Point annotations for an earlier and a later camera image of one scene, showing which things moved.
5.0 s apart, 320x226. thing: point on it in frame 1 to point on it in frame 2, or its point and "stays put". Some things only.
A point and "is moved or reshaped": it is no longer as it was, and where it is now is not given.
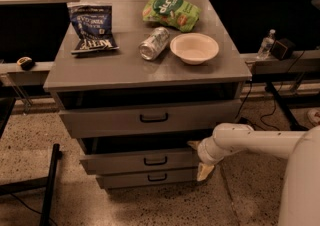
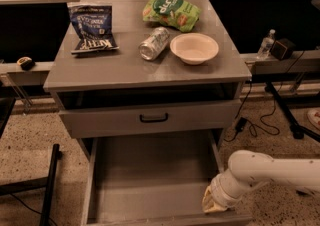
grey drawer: x=157 y=162 is moved or reshaped
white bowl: x=194 y=48 stays put
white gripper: x=204 y=154 to x=217 y=192
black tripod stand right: x=294 y=125 stays put
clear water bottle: x=266 y=46 stays put
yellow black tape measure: x=26 y=63 stays put
